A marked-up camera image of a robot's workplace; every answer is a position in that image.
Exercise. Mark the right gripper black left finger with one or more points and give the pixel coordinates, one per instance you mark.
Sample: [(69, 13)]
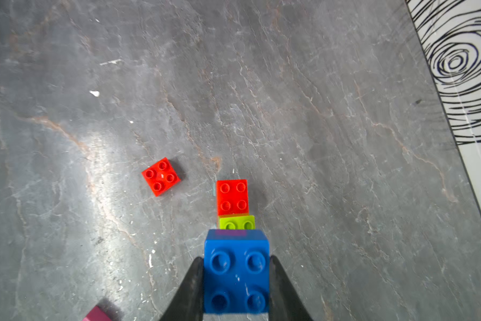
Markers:
[(188, 301)]

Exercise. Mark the long red lego brick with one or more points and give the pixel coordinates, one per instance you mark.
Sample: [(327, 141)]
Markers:
[(232, 197)]

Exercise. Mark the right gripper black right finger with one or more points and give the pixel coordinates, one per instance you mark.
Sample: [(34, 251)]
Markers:
[(284, 302)]

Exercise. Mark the small red lego brick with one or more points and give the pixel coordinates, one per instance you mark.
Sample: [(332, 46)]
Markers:
[(161, 177)]

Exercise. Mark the pink lego brick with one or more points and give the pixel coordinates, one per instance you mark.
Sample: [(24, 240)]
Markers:
[(96, 314)]

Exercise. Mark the blue lego brick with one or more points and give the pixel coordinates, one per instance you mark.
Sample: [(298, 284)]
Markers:
[(236, 272)]

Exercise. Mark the small green lego brick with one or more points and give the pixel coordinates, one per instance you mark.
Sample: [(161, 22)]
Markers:
[(236, 222)]

